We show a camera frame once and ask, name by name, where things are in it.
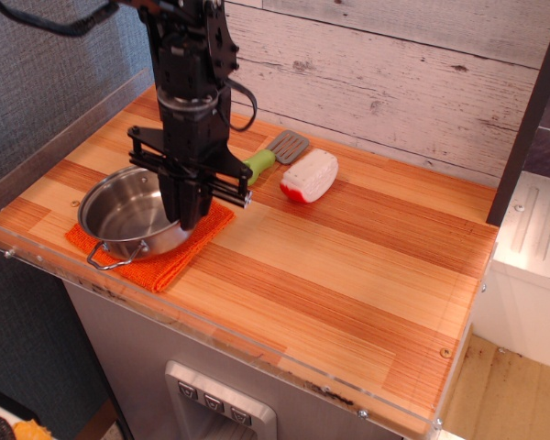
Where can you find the silver dispenser panel with buttons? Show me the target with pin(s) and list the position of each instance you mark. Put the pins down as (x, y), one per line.
(211, 403)

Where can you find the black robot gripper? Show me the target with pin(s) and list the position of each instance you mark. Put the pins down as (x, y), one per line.
(191, 157)

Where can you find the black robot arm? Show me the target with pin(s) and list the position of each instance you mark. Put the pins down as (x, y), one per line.
(192, 56)

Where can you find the green handled grey spatula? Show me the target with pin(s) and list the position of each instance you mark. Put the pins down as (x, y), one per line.
(285, 148)

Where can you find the grey toy fridge cabinet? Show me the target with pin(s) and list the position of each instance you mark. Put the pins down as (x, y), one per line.
(137, 353)

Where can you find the white and red toy cheese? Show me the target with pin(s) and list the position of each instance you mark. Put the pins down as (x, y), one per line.
(311, 177)

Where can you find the yellow and black object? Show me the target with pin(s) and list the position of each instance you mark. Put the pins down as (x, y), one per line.
(24, 430)

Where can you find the dark right support post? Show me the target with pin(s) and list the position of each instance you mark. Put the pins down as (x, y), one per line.
(522, 143)

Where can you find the clear acrylic table guard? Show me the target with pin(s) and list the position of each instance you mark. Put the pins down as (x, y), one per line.
(361, 298)

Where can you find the orange knitted cloth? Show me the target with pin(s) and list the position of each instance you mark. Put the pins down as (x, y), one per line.
(157, 273)

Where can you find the white toy sink unit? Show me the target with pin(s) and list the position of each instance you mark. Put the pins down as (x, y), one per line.
(513, 308)

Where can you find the stainless steel pot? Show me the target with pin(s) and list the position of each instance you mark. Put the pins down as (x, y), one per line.
(124, 213)

